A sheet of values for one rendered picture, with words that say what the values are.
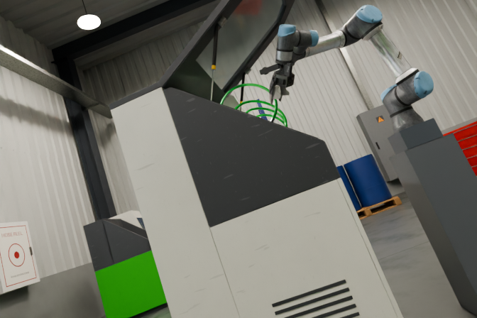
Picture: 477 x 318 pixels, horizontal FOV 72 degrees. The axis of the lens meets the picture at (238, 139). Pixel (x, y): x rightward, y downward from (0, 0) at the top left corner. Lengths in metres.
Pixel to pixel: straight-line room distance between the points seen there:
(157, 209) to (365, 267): 0.88
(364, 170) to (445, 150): 4.80
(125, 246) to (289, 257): 4.05
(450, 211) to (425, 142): 0.33
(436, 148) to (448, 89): 7.79
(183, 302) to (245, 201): 0.49
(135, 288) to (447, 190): 4.34
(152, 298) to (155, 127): 3.91
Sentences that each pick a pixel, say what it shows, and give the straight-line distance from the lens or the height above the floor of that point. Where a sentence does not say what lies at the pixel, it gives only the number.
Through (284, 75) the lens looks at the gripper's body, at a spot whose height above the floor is 1.31.
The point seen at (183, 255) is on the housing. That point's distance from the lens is 1.50.
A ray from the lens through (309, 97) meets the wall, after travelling 8.70.
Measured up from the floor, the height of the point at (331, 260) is 0.51.
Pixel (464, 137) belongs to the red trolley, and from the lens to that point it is 5.81.
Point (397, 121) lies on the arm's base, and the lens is 1.87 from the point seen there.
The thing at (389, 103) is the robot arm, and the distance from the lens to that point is 1.89.
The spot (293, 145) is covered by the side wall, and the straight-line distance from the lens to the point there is 1.39.
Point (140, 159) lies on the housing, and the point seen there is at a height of 1.19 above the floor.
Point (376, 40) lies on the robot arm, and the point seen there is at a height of 1.34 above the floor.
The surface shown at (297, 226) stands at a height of 0.67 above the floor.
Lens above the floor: 0.78
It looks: 13 degrees up
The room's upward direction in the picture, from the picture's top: 21 degrees counter-clockwise
